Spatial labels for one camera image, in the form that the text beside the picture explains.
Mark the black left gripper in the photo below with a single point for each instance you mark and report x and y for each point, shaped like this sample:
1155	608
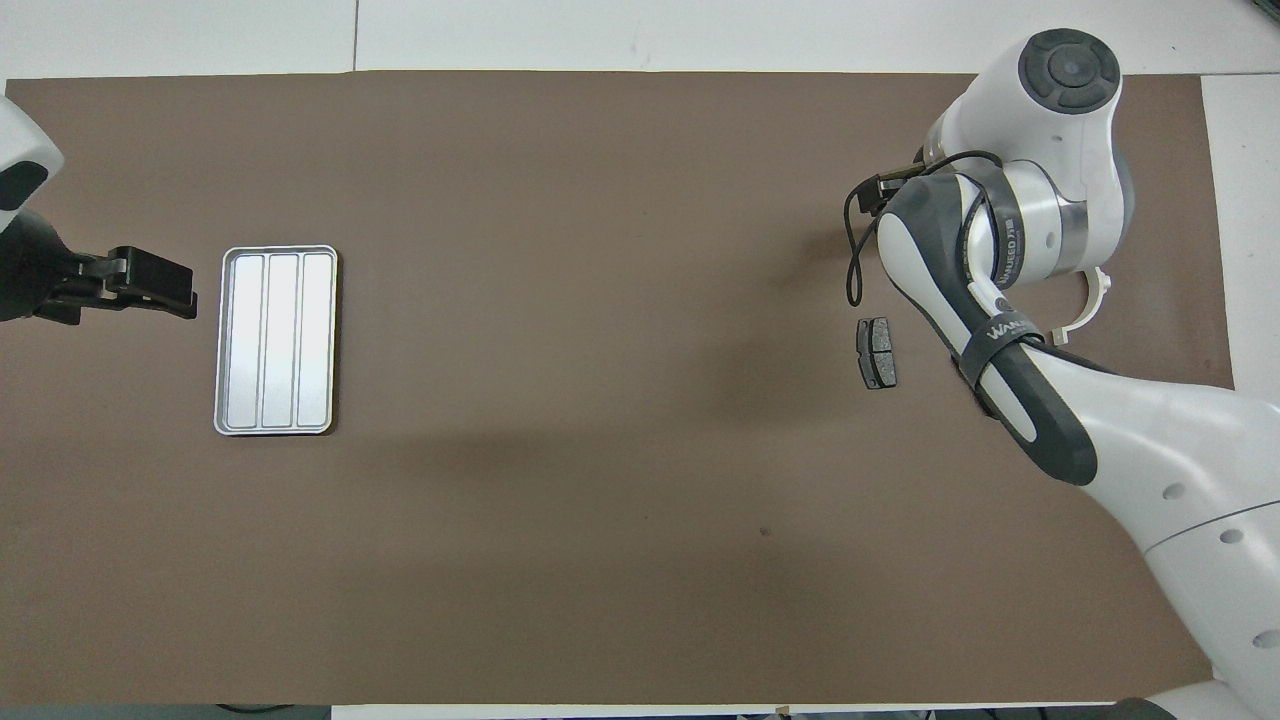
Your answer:
100	275

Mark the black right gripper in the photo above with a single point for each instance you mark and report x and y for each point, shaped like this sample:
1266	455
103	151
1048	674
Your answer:
890	188

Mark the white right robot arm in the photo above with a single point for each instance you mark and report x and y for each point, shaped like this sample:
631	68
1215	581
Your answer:
1060	120

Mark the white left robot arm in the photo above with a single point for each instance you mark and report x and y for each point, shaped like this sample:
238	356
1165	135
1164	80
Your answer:
20	260

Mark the silver metal tray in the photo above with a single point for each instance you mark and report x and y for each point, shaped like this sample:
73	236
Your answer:
315	300

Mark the short dark brake pad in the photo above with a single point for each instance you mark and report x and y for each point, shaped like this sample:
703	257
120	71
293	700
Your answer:
877	352

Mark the brown table mat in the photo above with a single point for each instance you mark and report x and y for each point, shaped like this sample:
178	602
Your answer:
640	600

